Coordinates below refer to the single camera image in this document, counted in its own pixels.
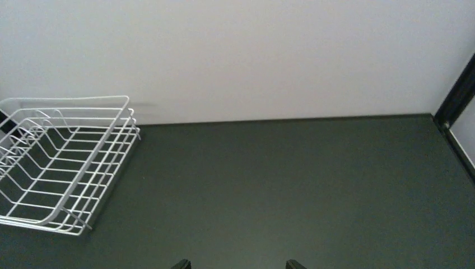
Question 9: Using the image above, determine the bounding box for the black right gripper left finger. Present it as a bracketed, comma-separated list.
[171, 259, 192, 269]

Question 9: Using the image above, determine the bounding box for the white wire dish rack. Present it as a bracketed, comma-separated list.
[1, 95, 141, 236]

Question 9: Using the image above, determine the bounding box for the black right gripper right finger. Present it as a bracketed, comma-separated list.
[286, 259, 306, 269]

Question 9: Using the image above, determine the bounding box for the black frame post right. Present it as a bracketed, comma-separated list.
[432, 56, 474, 181]

